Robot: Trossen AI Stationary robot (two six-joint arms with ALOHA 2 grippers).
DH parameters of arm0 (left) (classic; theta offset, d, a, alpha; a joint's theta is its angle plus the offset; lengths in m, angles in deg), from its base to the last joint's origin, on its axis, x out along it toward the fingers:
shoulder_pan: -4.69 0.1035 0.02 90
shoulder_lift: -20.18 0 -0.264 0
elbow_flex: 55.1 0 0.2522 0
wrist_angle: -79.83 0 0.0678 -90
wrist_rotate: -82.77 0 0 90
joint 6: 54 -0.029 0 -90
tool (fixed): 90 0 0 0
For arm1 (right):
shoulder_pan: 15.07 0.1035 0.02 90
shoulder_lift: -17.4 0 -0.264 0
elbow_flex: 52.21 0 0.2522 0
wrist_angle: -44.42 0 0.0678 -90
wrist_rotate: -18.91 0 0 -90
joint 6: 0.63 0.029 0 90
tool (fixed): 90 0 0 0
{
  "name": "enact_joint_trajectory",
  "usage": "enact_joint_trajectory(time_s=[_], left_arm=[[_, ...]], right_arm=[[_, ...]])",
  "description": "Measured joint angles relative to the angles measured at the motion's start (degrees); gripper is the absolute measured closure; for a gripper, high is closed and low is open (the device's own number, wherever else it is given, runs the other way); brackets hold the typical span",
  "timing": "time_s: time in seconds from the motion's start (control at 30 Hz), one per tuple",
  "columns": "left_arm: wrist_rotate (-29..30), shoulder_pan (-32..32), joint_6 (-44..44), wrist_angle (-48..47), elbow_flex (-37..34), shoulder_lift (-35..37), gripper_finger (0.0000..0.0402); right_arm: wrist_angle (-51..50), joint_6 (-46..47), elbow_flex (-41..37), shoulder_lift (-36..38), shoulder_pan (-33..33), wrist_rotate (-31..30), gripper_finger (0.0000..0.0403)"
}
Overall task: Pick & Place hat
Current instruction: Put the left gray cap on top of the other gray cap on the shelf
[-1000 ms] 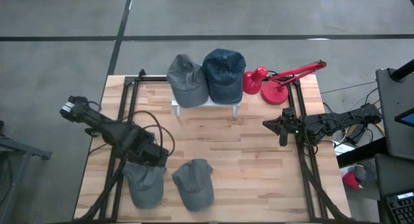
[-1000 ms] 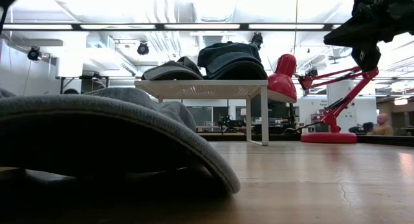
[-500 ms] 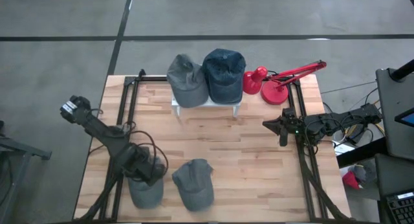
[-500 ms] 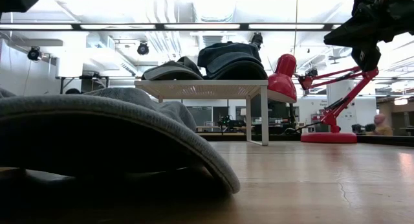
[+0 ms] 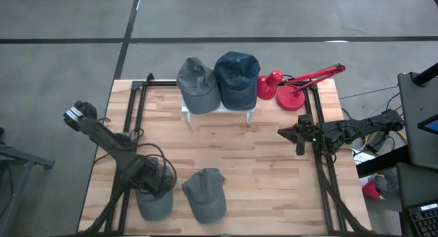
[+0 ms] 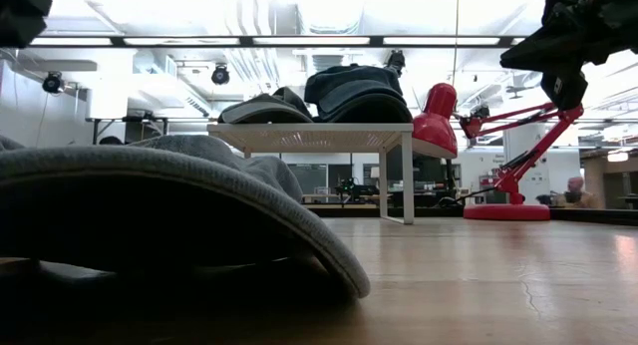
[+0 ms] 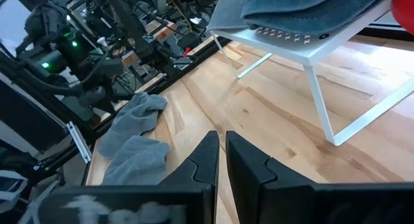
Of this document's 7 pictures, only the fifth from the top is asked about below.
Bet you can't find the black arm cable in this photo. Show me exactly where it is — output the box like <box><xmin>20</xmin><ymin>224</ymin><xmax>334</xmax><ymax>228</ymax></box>
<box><xmin>136</xmin><ymin>142</ymin><xmax>178</xmax><ymax>197</ymax></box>

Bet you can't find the grey cap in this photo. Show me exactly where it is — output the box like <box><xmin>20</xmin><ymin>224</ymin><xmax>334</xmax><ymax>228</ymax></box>
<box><xmin>176</xmin><ymin>56</ymin><xmax>222</xmax><ymax>115</ymax></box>
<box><xmin>181</xmin><ymin>167</ymin><xmax>228</xmax><ymax>225</ymax></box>
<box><xmin>134</xmin><ymin>161</ymin><xmax>175</xmax><ymax>222</ymax></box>

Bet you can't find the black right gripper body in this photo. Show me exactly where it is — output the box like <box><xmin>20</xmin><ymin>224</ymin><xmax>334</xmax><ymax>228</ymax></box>
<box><xmin>296</xmin><ymin>113</ymin><xmax>324</xmax><ymax>145</ymax></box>

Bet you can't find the black power adapter box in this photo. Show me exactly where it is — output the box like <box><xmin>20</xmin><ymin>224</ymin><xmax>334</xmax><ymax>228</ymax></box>
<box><xmin>365</xmin><ymin>136</ymin><xmax>389</xmax><ymax>154</ymax></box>

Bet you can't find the red object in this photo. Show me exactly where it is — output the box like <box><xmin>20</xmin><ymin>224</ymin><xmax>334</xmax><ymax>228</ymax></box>
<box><xmin>361</xmin><ymin>180</ymin><xmax>383</xmax><ymax>201</ymax></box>

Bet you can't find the black keyboard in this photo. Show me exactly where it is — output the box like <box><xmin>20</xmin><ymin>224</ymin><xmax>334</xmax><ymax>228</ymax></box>
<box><xmin>407</xmin><ymin>202</ymin><xmax>438</xmax><ymax>237</ymax></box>

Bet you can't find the red desk lamp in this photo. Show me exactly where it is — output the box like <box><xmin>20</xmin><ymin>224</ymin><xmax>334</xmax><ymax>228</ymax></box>
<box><xmin>256</xmin><ymin>62</ymin><xmax>347</xmax><ymax>112</ymax></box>

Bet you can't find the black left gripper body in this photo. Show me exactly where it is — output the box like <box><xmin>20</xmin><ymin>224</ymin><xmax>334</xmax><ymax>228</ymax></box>
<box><xmin>128</xmin><ymin>156</ymin><xmax>174</xmax><ymax>199</ymax></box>

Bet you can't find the white paper sheet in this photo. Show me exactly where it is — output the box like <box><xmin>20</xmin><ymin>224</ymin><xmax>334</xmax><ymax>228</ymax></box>
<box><xmin>354</xmin><ymin>150</ymin><xmax>377</xmax><ymax>164</ymax></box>

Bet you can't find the tablet with blue screen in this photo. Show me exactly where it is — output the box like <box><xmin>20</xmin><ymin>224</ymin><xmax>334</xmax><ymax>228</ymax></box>
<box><xmin>417</xmin><ymin>113</ymin><xmax>438</xmax><ymax>136</ymax></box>

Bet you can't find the dark grey desk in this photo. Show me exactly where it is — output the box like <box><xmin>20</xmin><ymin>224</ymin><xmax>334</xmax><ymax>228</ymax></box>
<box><xmin>397</xmin><ymin>71</ymin><xmax>438</xmax><ymax>172</ymax></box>

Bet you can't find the yellow cable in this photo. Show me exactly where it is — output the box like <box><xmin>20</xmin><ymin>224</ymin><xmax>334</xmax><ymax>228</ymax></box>
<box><xmin>364</xmin><ymin>105</ymin><xmax>409</xmax><ymax>145</ymax></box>

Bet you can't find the dark blue denim cap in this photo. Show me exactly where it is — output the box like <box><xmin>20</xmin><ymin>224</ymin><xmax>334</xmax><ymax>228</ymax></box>
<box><xmin>214</xmin><ymin>51</ymin><xmax>261</xmax><ymax>111</ymax></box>

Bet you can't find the black pole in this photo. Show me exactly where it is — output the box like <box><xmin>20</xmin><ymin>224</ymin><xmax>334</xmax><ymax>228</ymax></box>
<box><xmin>411</xmin><ymin>61</ymin><xmax>438</xmax><ymax>88</ymax></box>

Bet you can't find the white perforated metal shelf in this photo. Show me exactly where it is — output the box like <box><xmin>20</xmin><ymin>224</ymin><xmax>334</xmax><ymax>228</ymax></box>
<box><xmin>181</xmin><ymin>99</ymin><xmax>256</xmax><ymax>125</ymax></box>

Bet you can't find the grey metal stand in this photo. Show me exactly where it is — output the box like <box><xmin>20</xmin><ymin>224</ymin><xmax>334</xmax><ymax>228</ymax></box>
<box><xmin>0</xmin><ymin>126</ymin><xmax>55</xmax><ymax>237</ymax></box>

